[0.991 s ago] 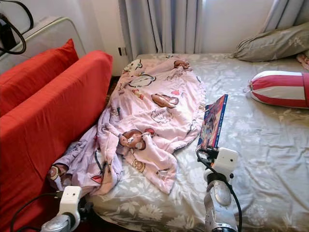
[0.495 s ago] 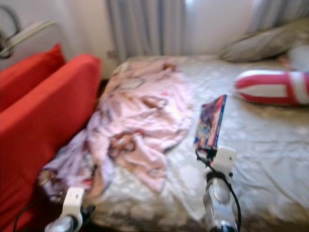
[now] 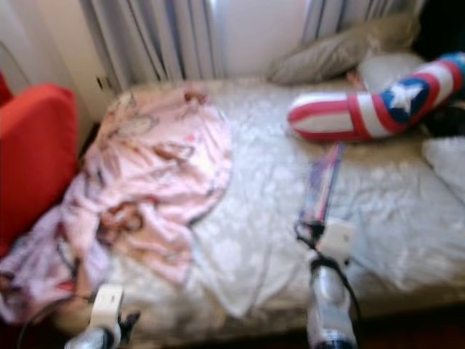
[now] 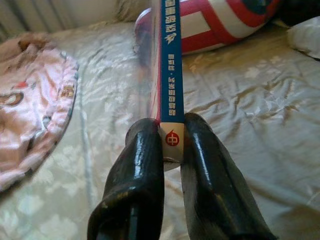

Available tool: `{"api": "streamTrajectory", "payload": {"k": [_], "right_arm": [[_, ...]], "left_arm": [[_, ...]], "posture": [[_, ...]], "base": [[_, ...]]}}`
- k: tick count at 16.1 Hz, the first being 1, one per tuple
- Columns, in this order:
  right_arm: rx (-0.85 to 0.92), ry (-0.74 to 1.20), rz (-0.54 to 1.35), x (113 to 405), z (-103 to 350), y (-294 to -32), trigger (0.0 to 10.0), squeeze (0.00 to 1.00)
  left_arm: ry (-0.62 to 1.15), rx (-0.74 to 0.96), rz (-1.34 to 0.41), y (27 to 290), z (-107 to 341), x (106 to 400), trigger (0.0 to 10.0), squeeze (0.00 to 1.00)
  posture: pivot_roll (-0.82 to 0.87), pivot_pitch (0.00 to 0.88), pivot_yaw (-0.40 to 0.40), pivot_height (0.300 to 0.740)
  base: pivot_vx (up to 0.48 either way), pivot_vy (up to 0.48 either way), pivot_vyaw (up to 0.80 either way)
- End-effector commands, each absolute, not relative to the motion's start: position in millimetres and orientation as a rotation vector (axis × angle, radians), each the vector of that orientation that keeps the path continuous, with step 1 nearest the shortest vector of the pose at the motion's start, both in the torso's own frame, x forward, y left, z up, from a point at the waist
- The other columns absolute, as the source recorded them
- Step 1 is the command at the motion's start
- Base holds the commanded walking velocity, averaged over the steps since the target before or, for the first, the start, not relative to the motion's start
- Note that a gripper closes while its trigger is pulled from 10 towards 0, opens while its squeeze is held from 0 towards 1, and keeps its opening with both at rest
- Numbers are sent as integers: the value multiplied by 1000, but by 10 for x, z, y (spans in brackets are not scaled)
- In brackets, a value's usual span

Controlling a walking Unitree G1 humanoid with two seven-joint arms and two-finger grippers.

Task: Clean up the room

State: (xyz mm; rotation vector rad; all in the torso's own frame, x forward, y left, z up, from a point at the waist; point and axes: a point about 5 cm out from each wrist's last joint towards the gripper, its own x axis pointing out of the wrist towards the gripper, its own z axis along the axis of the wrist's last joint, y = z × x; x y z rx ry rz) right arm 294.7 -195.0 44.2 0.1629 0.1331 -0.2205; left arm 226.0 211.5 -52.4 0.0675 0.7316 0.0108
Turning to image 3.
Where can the colourful book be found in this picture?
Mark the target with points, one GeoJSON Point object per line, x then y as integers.
{"type": "Point", "coordinates": [323, 182]}

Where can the pink cartoon print blanket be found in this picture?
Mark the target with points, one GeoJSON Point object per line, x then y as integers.
{"type": "Point", "coordinates": [152, 167]}

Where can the bed with grey floral sheet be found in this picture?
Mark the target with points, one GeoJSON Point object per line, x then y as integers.
{"type": "Point", "coordinates": [269, 240]}

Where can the red cushion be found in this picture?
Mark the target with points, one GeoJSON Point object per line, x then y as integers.
{"type": "Point", "coordinates": [36, 160]}

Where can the grey pillow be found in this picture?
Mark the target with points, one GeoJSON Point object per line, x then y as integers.
{"type": "Point", "coordinates": [334, 52]}

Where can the black wall socket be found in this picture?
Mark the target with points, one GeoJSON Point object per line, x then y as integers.
{"type": "Point", "coordinates": [104, 83]}

